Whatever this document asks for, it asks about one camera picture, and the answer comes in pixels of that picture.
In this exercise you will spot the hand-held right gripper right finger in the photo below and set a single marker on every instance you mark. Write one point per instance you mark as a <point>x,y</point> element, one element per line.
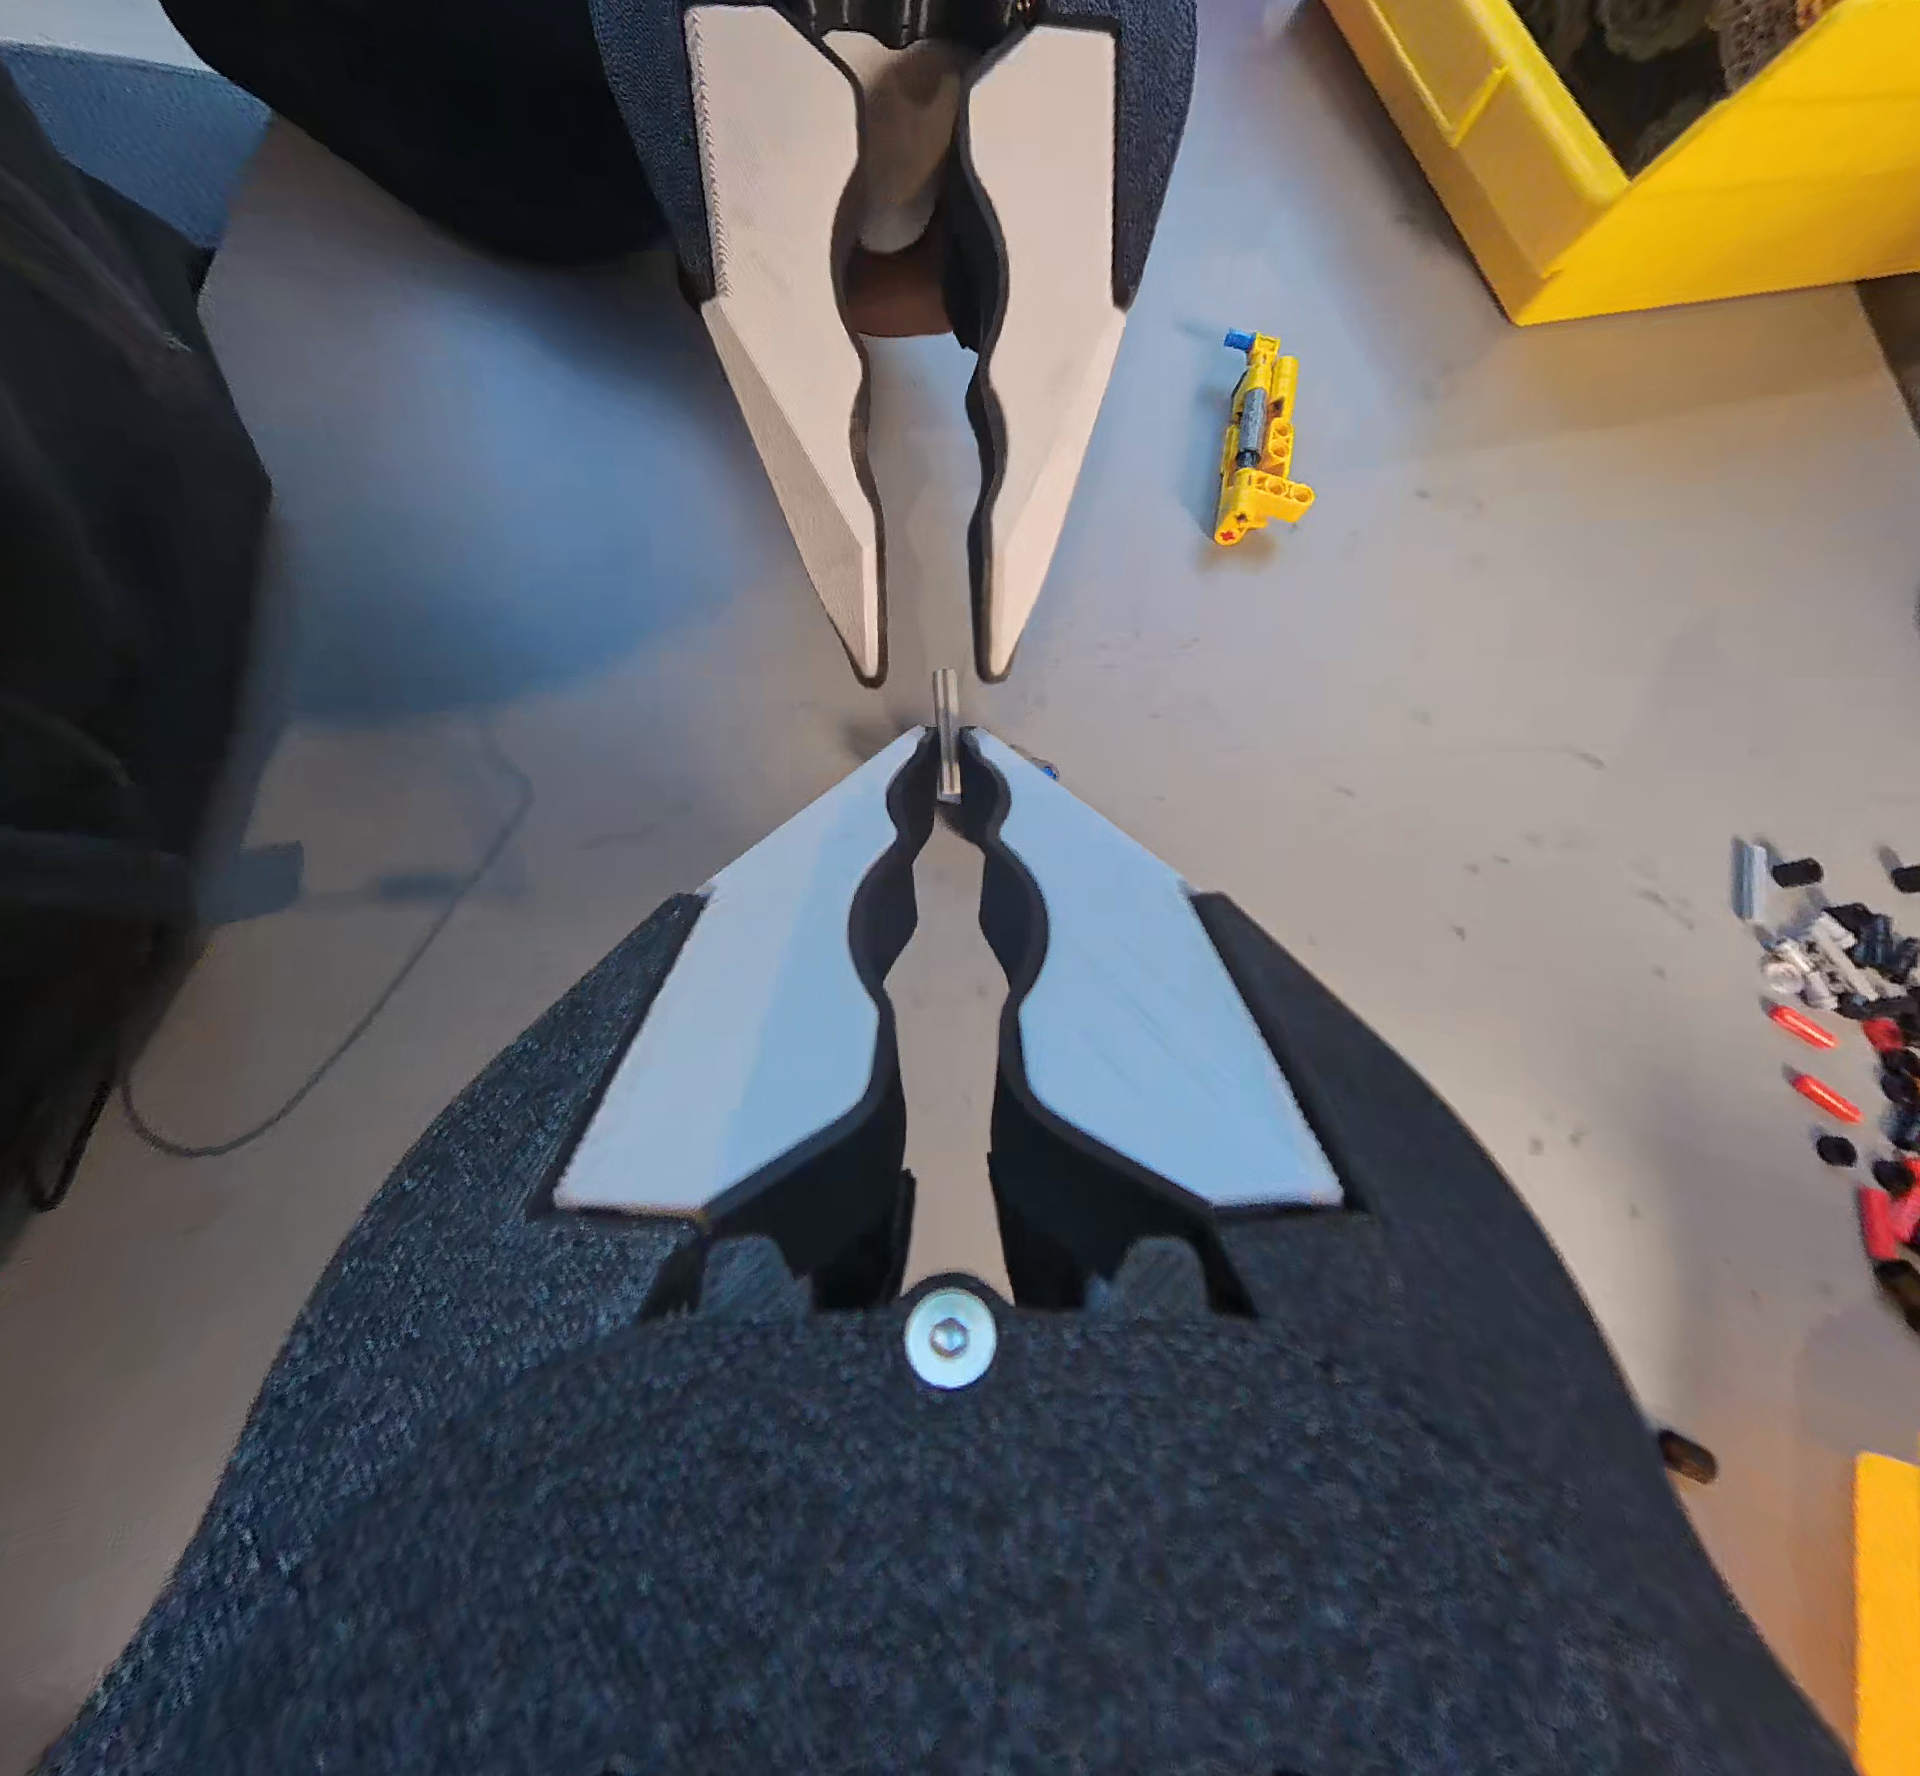
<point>1155,1043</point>

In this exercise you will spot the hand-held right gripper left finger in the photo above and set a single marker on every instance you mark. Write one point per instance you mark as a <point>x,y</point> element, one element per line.
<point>749,1056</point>

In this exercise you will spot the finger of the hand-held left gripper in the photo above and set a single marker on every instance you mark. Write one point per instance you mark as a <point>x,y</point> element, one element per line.
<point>1059,231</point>
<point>781,231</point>

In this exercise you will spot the yellow beam assembly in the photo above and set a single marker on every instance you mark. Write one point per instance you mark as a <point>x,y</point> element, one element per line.
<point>1260,456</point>

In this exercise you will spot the light grey axle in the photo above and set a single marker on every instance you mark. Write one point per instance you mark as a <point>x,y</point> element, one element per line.
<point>947,728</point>

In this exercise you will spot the pile of red black parts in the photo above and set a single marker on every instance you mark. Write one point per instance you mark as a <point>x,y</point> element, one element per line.
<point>1861,966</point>

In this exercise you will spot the yellow parts bin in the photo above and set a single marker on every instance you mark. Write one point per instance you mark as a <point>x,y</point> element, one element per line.
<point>1890,1628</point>
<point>1726,231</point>

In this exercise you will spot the person's left forearm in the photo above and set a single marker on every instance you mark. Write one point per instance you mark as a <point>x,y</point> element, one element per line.
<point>376,51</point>

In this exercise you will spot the grey office chair seat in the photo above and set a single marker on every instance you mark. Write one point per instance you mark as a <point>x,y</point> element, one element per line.
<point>135,125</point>

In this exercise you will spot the small black connector piece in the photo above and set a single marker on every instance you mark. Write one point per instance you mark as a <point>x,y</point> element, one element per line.
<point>1687,1455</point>

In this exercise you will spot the person's torso black hoodie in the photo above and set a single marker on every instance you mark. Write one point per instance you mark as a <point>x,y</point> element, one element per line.
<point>106,606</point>

